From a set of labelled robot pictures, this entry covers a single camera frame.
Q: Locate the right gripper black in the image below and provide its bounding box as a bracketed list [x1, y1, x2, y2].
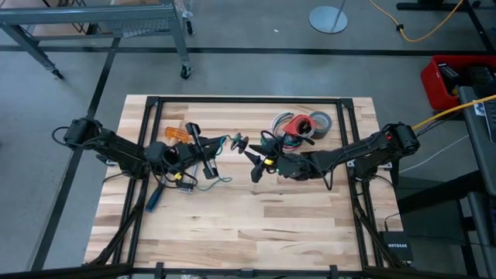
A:
[243, 133, 311, 184]

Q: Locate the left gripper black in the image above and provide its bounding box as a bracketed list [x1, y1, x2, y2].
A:
[170, 122, 228, 181]

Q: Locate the black round cord spool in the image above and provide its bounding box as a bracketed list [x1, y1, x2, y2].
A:
[230, 133, 251, 154]

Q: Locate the orange-head wooden mallet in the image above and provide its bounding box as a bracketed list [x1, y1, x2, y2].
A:
[164, 126, 191, 145]

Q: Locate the red tape dispenser with roll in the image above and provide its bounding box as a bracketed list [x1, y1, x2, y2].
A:
[282, 114, 317, 137]

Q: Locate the round metal stand base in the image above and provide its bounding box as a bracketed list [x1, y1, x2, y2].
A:
[308, 0, 349, 35]

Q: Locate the metal rolling cart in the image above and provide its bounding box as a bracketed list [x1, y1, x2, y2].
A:
[0, 0, 195, 81]

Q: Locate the red plastic bin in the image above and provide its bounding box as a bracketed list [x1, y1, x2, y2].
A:
[420, 54, 496, 112]

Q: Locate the black box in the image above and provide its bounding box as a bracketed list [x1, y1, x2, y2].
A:
[436, 63, 461, 96]

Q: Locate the grey desk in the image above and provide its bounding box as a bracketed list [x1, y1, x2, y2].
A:
[459, 85, 496, 279]

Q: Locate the blue wire loop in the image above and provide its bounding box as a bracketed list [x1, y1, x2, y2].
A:
[273, 115, 307, 148]

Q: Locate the red wire loop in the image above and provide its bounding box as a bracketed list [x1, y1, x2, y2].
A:
[277, 115, 307, 150]

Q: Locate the white wire loop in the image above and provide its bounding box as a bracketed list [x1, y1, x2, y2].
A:
[270, 112, 295, 137]

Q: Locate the black aluminium table frame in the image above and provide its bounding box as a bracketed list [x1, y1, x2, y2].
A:
[83, 95, 412, 278]

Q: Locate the grey duct tape roll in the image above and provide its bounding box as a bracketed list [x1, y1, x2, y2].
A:
[308, 111, 333, 140]

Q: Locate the blue-handled screwdriver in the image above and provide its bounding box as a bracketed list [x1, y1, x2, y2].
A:
[145, 180, 167, 213]

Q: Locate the black Netgear switch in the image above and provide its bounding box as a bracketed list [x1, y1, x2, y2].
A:
[379, 231, 415, 263]

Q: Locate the white floor cable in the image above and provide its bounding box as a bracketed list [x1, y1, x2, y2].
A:
[398, 133, 470, 174]

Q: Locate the yellow hanging cable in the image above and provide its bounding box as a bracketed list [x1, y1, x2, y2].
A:
[411, 95, 496, 131]

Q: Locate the yellow extension cord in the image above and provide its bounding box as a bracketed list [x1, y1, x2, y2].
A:
[367, 0, 465, 43]

